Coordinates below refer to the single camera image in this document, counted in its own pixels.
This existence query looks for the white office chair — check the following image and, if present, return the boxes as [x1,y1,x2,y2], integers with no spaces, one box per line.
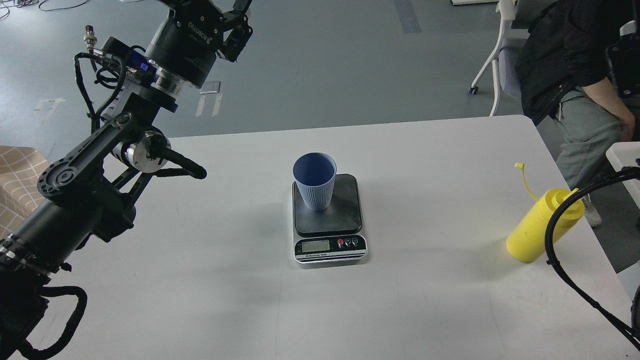
[468,0,530,117]

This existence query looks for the white side table corner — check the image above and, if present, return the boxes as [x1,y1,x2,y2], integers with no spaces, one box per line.
[605,141,640,211]

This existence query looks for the blue ribbed plastic cup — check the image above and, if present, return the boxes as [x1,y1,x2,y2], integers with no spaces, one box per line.
[292,152,338,212]

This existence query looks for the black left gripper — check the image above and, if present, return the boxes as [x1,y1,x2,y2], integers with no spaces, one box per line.
[145,0,253,88]

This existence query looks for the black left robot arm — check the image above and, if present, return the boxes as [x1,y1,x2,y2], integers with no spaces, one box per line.
[1,0,253,360]

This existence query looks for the yellow squeeze seasoning bottle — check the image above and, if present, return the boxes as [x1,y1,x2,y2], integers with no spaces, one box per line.
[505,162,585,264]

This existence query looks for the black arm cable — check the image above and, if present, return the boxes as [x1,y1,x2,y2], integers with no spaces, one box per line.
[544,166,640,351]
[74,47,146,133]

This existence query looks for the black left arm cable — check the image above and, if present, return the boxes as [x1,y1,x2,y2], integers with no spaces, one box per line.
[74,47,146,133]

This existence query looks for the grey floor plate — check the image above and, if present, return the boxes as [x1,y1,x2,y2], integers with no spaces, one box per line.
[199,80,222,95]

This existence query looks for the beige checkered cloth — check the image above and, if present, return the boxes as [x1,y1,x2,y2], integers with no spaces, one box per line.
[0,145,50,238]

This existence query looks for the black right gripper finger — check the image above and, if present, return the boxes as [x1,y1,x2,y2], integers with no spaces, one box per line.
[605,20,640,99]

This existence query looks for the person in black shirt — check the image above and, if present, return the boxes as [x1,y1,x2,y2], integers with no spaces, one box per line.
[514,0,640,228]

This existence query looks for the black floor cables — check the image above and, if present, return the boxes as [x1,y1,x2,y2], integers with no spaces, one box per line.
[0,0,91,20]

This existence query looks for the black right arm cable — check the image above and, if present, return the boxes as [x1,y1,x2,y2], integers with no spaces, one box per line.
[544,166,640,351]

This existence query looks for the black digital kitchen scale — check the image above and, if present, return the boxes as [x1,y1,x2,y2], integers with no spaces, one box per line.
[290,173,370,265]

